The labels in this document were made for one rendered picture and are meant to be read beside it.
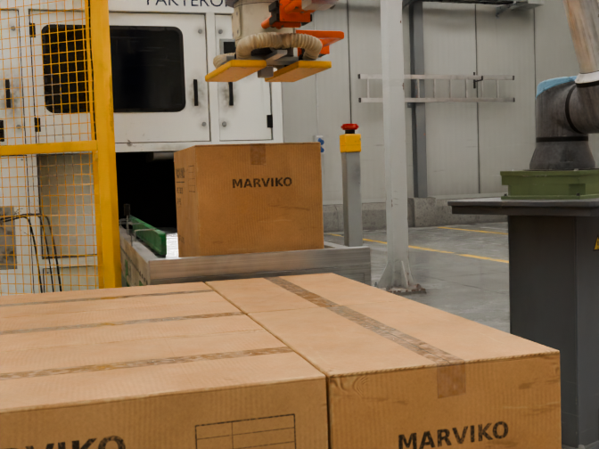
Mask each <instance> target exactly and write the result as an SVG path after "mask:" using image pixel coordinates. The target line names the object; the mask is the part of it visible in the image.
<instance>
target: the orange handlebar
mask: <svg viewBox="0 0 599 449"><path fill-rule="evenodd" d="M289 2H291V3H289V4H287V5H286V6H285V7H284V12H285V13H287V14H290V13H291V12H299V13H300V14H305V13H307V12H314V11H316V10H302V5H301V0H289ZM270 17H271V16H270ZM270 17H269V18H270ZM269 18H267V19H266V20H264V21H263V22H262V23H261V27H262V28H263V29H267V28H269V27H270V26H271V25H269ZM298 33H300V34H301V33H302V34H303V35H304V34H306V35H310V36H313V37H317V38H324V39H322V40H320V41H321V43H322V48H324V47H326V46H328V45H331V44H333V43H335V42H337V41H340V40H342V39H343V38H344V32H341V31H332V30H298V29H296V34H298Z"/></svg>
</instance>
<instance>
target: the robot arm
mask: <svg viewBox="0 0 599 449"><path fill-rule="evenodd" d="M562 2H563V6H564V10H565V13H566V17H567V21H568V24H569V28H570V34H571V38H572V42H573V45H574V49H575V53H576V56H577V60H578V66H579V70H580V72H579V74H578V76H572V77H562V78H552V79H548V80H545V81H542V82H540V83H539V84H538V86H537V96H536V118H537V145H536V148H535V150H534V153H533V155H532V158H531V161H530V163H529V169H575V168H578V169H583V168H595V160H594V157H593V154H592V152H591V150H590V148H589V145H588V134H597V133H599V0H562Z"/></svg>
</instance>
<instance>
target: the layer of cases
mask: <svg viewBox="0 0 599 449"><path fill-rule="evenodd" d="M0 449H562V428H561V371H560V351H559V350H556V349H553V348H550V347H546V346H543V345H541V344H538V343H536V342H533V341H530V340H527V339H523V338H520V337H517V336H514V335H512V334H510V333H507V332H504V331H500V330H497V329H494V328H491V327H488V326H486V325H483V324H480V323H477V322H474V321H471V320H468V319H465V318H463V317H460V316H457V315H454V314H450V313H447V312H445V311H442V310H439V309H437V308H434V307H431V306H426V305H424V304H421V303H418V302H415V301H413V300H410V299H408V298H403V297H400V296H398V295H395V294H392V293H389V292H387V291H384V290H380V289H377V288H375V287H372V286H369V285H366V284H363V283H361V282H356V281H353V280H350V279H348V278H346V277H343V276H340V275H338V274H335V273H316V274H303V275H290V276H277V277H264V278H251V279H239V280H225V281H213V282H205V283H203V282H188V283H174V284H161V285H149V286H135V287H123V288H109V289H97V290H72V291H59V292H46V293H33V294H20V295H7V296H0Z"/></svg>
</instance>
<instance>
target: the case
mask: <svg viewBox="0 0 599 449"><path fill-rule="evenodd" d="M174 165H175V185H176V225H177V245H178V257H202V256H216V255H232V254H246V253H261V252H276V251H291V250H305V249H324V220H323V194H322V167H321V143H320V142H312V143H237V144H199V145H194V146H192V147H189V148H186V149H183V150H181V151H177V152H174Z"/></svg>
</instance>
